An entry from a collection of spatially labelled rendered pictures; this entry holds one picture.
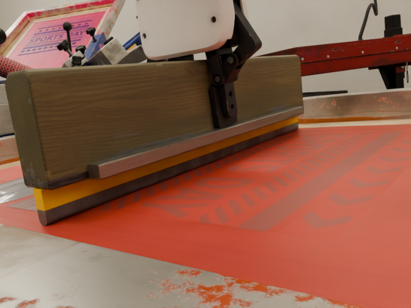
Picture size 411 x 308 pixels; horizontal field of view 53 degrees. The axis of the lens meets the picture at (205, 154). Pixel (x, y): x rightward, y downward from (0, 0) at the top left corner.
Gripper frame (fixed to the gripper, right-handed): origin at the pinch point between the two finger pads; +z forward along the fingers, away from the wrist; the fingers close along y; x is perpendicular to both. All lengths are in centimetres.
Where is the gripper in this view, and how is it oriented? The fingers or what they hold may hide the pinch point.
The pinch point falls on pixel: (207, 106)
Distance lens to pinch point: 40.6
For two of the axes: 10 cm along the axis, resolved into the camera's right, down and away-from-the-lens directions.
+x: 5.9, -2.9, 7.6
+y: 7.9, 0.1, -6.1
